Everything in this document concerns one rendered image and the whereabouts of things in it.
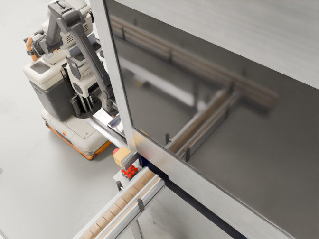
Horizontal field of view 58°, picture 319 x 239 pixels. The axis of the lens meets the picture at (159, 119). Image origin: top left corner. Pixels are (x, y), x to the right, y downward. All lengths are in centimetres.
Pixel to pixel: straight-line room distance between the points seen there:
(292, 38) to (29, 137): 274
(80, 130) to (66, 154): 35
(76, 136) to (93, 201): 56
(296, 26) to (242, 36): 10
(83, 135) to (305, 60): 211
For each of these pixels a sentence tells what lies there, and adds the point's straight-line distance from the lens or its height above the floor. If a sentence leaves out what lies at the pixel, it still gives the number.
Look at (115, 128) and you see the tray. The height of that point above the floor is 88.
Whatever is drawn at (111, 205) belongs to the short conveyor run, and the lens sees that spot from 134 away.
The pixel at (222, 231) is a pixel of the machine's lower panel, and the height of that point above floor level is 86.
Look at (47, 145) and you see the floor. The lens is 290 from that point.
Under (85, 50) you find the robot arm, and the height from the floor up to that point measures 137.
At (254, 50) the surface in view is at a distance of 59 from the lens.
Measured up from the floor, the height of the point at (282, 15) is 191.
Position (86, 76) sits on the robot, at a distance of 214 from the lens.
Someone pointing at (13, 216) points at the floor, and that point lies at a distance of 266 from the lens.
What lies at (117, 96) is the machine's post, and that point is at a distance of 113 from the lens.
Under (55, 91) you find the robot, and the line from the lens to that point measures 238.
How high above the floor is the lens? 217
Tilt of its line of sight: 51 degrees down
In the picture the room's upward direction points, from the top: 6 degrees counter-clockwise
